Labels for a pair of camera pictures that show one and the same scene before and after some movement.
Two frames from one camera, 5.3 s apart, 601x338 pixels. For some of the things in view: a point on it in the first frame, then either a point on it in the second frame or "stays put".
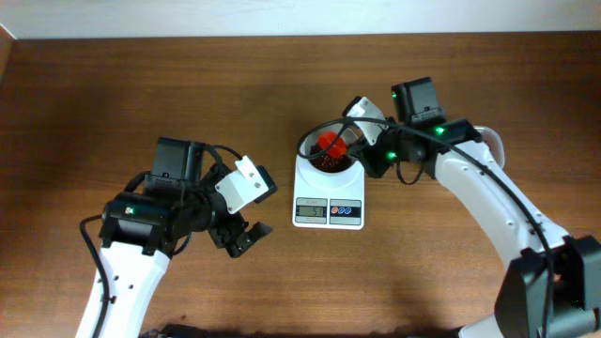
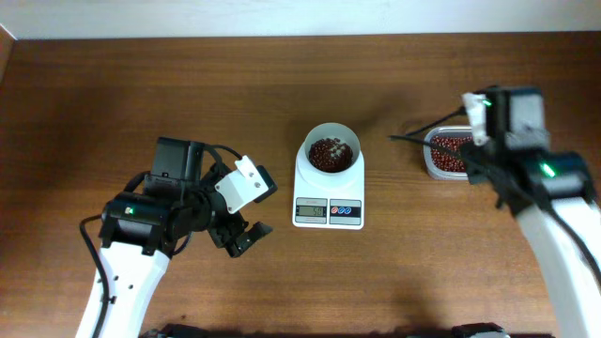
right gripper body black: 379,157 → 473,155
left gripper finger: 225,234 stays put
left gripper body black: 207,208 stays put
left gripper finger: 247,239 stays put
